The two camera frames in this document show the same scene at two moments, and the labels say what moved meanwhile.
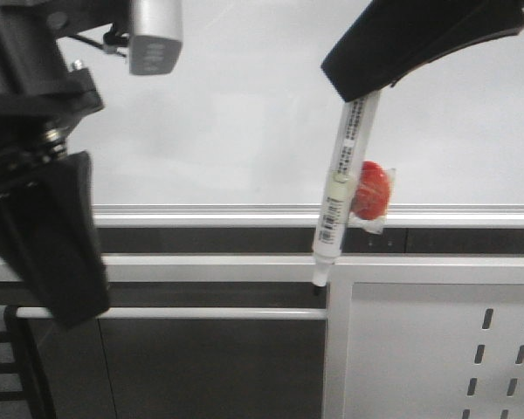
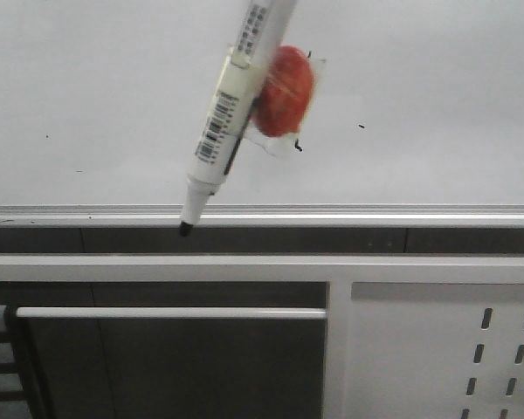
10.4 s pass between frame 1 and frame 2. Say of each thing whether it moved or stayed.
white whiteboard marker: moved
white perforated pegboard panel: stayed
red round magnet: moved
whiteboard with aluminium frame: stayed
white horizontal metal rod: stayed
